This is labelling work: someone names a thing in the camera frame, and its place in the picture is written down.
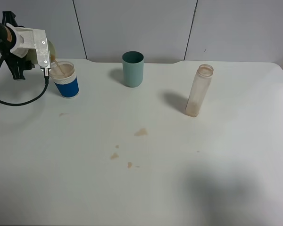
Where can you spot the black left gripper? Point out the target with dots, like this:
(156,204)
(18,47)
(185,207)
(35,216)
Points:
(16,50)

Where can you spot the light green plastic cup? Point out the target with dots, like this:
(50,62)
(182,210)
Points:
(31,54)

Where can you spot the clear pink-label drink bottle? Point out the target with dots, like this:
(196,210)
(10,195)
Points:
(201,83)

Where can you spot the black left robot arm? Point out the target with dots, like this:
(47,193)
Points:
(16,64)

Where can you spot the blue sleeved clear cup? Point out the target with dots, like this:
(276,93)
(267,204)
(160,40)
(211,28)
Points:
(64,76)

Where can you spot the teal plastic cup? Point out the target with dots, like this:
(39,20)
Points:
(133,65)

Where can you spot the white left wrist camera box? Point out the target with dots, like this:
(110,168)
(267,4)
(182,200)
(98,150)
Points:
(36,39)

